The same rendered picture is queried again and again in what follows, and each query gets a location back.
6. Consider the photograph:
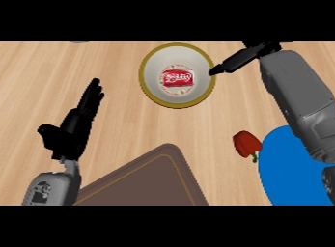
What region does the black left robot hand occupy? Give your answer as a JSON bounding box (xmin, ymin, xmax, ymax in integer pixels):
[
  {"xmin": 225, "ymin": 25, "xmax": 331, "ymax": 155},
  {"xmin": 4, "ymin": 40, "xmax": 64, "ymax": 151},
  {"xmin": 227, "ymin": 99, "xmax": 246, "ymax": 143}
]
[{"xmin": 36, "ymin": 77, "xmax": 106, "ymax": 162}]

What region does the blue bowl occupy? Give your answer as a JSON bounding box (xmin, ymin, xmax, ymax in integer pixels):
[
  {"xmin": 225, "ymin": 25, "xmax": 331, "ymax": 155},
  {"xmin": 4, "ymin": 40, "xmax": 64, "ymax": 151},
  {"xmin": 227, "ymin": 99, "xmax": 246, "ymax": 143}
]
[{"xmin": 258, "ymin": 124, "xmax": 335, "ymax": 206}]

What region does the brown placemat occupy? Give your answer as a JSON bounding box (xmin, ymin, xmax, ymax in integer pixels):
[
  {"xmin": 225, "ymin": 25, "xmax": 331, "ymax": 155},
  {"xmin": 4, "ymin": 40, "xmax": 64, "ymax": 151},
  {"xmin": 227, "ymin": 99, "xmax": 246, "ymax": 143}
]
[{"xmin": 73, "ymin": 143, "xmax": 210, "ymax": 206}]

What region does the white plate with gold rim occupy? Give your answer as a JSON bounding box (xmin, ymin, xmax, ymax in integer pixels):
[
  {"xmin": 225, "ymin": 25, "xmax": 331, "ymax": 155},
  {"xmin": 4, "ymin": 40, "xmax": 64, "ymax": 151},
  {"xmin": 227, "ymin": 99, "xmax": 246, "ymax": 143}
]
[{"xmin": 138, "ymin": 41, "xmax": 219, "ymax": 110}]

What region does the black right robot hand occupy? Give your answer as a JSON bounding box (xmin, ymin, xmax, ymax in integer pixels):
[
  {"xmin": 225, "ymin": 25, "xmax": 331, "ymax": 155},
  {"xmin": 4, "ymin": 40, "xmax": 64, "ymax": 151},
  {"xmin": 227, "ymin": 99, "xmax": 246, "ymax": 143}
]
[{"xmin": 208, "ymin": 41, "xmax": 284, "ymax": 77}]

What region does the red bell pepper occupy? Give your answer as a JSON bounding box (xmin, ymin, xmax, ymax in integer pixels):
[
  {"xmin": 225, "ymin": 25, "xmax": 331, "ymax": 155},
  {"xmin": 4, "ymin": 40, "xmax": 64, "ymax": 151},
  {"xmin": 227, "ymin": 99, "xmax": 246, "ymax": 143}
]
[{"xmin": 231, "ymin": 130, "xmax": 265, "ymax": 164}]

